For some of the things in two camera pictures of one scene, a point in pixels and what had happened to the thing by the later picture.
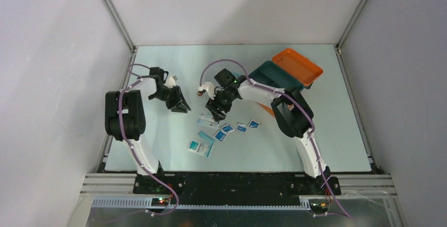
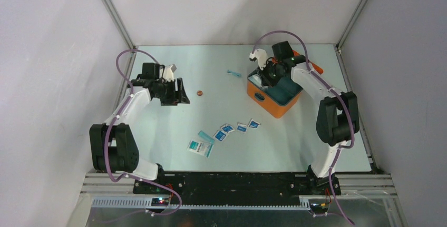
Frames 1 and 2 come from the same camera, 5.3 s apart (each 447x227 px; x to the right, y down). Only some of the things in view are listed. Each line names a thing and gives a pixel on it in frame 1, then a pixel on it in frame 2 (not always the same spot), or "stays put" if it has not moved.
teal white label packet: (202, 147) stays put
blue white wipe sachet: (254, 124) stays put
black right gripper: (213, 104) -> (265, 79)
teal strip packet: (208, 138) stays put
